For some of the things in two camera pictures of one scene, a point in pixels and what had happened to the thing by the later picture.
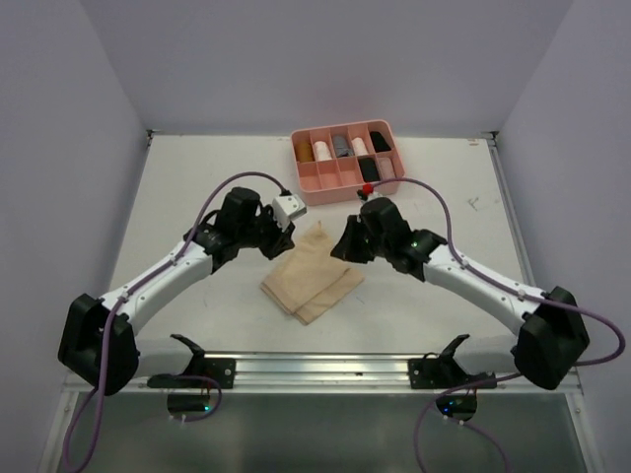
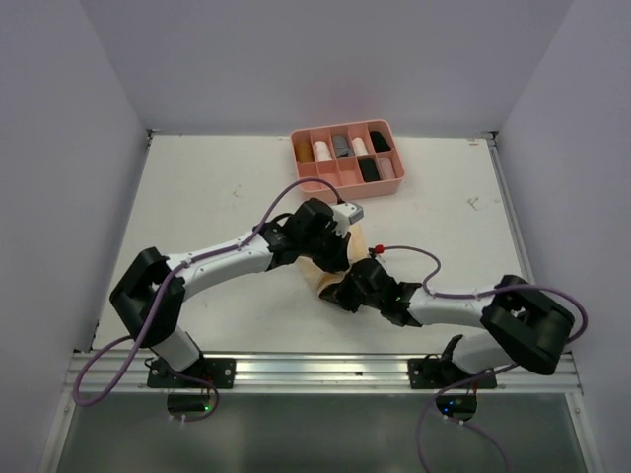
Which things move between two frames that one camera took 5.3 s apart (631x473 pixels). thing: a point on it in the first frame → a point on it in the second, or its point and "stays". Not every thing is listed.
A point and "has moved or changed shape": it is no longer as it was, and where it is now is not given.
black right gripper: x=344 y=247 → x=337 y=294
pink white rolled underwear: x=358 y=147 stays
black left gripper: x=282 y=240 → x=337 y=260
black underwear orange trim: x=370 y=168 stays
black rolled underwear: x=379 y=142 stays
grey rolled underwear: x=342 y=149 stays
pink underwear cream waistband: x=386 y=169 stays
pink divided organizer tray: x=333 y=163 stays
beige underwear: x=312 y=279 has moved or changed shape
